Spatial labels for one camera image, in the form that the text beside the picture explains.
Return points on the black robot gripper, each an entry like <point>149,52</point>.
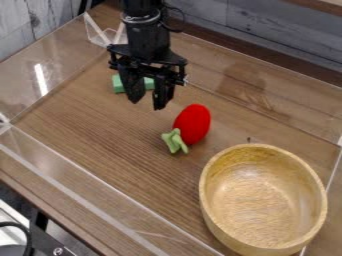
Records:
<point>145,56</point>

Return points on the red toy strawberry green leaves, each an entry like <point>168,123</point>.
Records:
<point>190,128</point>

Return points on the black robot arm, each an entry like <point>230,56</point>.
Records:
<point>141,8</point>

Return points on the green rectangular block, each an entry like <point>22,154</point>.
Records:
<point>119,88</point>

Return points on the wooden bowl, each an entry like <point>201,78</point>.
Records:
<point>262,200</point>

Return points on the clear acrylic enclosure wall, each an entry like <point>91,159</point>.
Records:
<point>83,154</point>

